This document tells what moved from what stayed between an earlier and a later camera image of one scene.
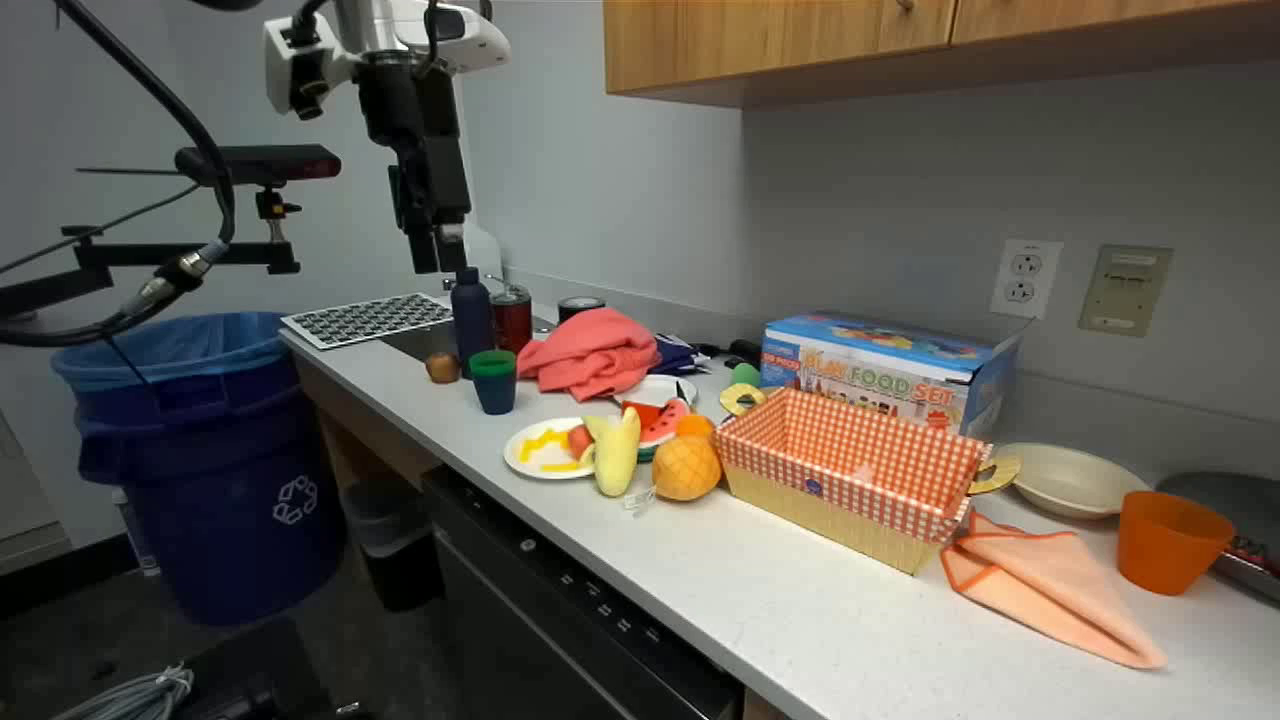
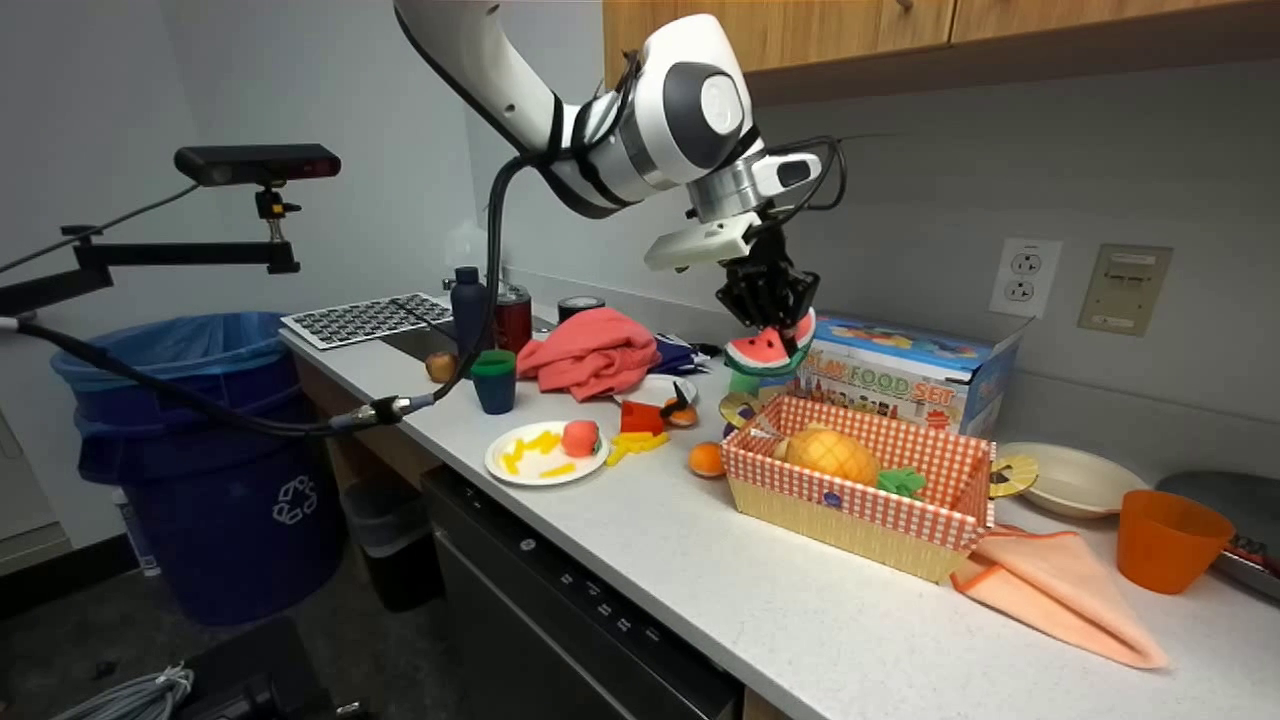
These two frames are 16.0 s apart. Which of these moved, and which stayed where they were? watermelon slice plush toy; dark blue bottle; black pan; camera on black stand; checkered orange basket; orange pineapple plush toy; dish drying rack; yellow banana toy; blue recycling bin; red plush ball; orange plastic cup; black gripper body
Moved: orange pineapple plush toy; yellow banana toy; black gripper body; watermelon slice plush toy
Stayed: checkered orange basket; red plush ball; camera on black stand; dish drying rack; dark blue bottle; orange plastic cup; blue recycling bin; black pan
